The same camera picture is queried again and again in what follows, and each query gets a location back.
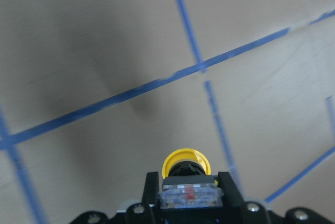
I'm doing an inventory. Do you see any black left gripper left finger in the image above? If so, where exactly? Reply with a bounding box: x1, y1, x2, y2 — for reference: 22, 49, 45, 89
125, 172, 160, 223

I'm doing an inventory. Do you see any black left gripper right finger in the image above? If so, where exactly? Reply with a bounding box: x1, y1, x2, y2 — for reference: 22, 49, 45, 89
218, 172, 271, 224

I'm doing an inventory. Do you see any yellow push button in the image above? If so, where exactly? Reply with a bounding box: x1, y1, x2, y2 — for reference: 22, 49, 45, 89
160, 148, 222, 210

